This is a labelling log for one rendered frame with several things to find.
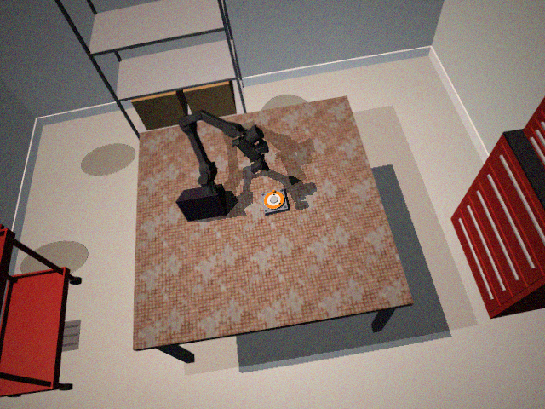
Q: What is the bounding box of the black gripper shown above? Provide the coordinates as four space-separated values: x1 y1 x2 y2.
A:
244 143 270 174

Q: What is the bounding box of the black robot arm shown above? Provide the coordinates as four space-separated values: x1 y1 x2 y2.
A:
178 110 269 196

